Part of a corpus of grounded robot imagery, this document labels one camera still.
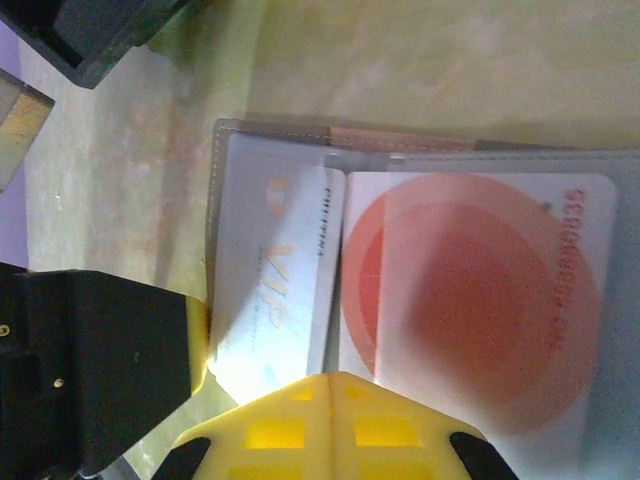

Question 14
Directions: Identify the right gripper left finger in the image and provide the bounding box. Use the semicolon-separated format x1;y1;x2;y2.
164;372;334;480

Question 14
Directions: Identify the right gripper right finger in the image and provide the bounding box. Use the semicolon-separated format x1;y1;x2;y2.
329;372;521;480

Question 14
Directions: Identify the grey leather card holder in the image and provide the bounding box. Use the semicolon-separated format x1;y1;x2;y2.
203;117;640;480

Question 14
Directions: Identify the white VIP card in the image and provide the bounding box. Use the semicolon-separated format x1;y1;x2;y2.
207;167;347;401

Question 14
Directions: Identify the black plastic bin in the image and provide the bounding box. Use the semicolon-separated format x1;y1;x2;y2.
0;0;189;90

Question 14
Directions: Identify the aluminium frame post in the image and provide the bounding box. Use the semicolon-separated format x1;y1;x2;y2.
0;69;56;195

